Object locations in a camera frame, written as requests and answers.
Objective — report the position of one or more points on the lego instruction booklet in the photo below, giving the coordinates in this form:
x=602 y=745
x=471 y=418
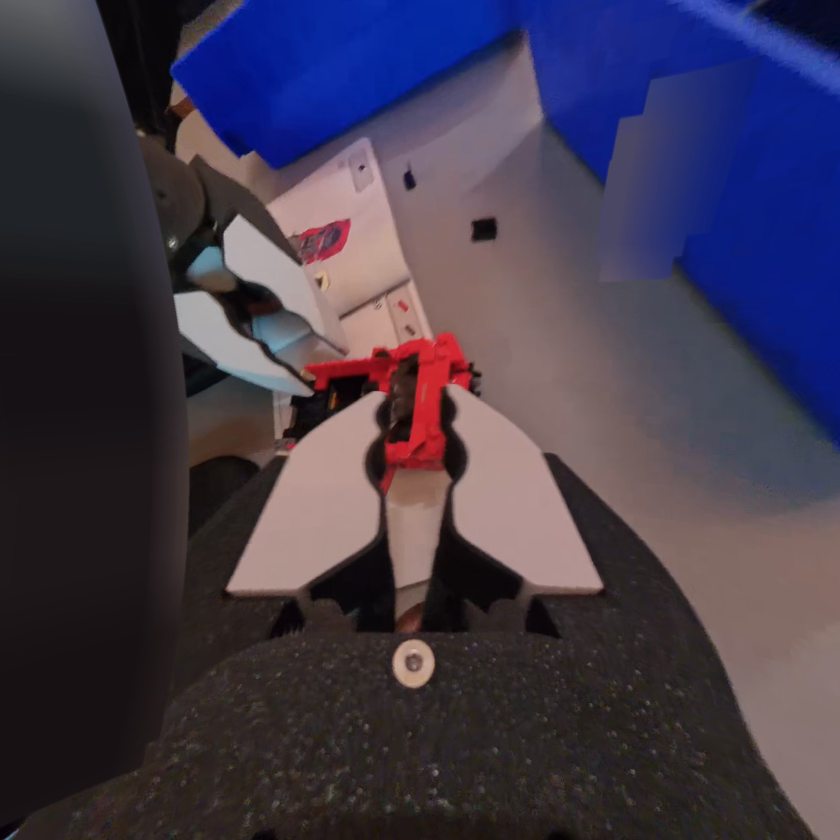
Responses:
x=374 y=250

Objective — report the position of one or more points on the blue plastic bin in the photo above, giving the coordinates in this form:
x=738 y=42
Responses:
x=341 y=66
x=775 y=263

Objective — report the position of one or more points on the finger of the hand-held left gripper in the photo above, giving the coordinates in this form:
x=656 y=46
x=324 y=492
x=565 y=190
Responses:
x=230 y=341
x=282 y=282

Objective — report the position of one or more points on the red and black lego car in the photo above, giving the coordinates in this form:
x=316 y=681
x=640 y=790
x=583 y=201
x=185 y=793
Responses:
x=427 y=394

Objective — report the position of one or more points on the small black lego piece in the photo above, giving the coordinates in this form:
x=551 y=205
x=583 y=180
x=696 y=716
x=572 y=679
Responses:
x=408 y=177
x=483 y=229

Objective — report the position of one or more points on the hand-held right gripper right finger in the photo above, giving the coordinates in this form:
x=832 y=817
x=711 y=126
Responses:
x=525 y=525

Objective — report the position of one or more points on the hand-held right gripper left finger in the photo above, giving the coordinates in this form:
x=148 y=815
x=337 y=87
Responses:
x=309 y=525

